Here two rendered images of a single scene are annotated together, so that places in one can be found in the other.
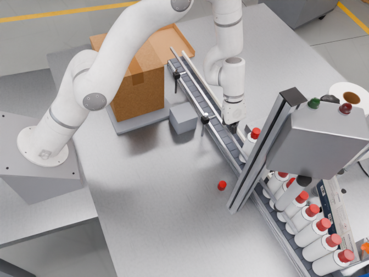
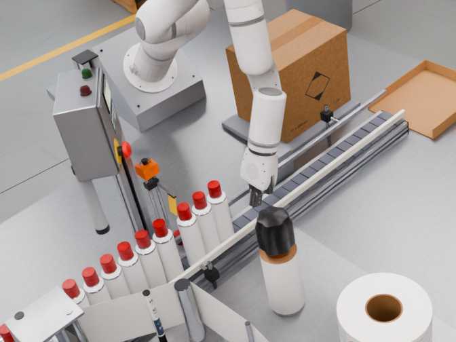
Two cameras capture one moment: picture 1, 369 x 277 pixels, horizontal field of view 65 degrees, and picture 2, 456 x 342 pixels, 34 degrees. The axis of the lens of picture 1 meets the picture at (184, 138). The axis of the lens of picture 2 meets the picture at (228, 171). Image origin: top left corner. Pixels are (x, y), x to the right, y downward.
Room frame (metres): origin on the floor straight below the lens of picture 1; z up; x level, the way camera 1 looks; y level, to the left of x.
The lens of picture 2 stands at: (0.65, -1.71, 2.29)
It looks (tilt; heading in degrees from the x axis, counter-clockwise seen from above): 39 degrees down; 88
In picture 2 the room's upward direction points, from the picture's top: 12 degrees counter-clockwise
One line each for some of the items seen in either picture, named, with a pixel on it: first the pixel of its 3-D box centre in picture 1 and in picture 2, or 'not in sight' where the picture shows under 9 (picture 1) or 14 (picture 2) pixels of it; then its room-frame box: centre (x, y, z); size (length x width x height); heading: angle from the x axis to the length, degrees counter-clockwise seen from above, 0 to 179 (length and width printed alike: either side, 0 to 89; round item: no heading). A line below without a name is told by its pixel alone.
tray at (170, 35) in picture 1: (163, 43); (429, 97); (1.42, 0.18, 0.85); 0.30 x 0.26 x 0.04; 31
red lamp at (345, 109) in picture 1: (346, 107); (85, 90); (0.45, -0.35, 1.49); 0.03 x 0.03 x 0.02
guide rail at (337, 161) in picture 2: (232, 123); (279, 205); (0.83, -0.21, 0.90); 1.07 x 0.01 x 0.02; 31
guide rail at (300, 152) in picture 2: (220, 121); (258, 181); (0.80, -0.15, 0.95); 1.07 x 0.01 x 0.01; 31
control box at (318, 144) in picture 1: (311, 139); (90, 123); (0.43, -0.31, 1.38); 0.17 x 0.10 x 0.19; 86
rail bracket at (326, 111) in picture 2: (179, 79); (333, 129); (1.07, 0.05, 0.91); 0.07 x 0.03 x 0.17; 121
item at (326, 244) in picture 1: (321, 247); (81, 311); (0.29, -0.49, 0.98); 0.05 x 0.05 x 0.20
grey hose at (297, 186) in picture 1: (290, 194); (91, 198); (0.38, -0.33, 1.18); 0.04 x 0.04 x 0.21
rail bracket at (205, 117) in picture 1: (207, 123); not in sight; (0.81, -0.10, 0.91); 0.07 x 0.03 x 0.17; 121
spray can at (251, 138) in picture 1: (250, 145); (220, 212); (0.67, -0.27, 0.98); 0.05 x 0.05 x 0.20
